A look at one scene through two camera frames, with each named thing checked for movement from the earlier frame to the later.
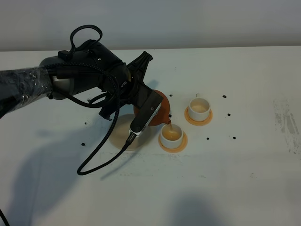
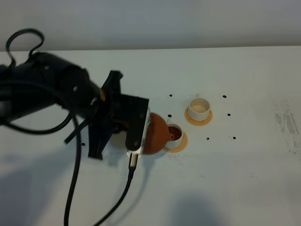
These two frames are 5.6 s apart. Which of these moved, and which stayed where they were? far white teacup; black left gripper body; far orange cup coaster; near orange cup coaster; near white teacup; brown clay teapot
Moved: black left gripper body; brown clay teapot
Stayed: near white teacup; far white teacup; far orange cup coaster; near orange cup coaster
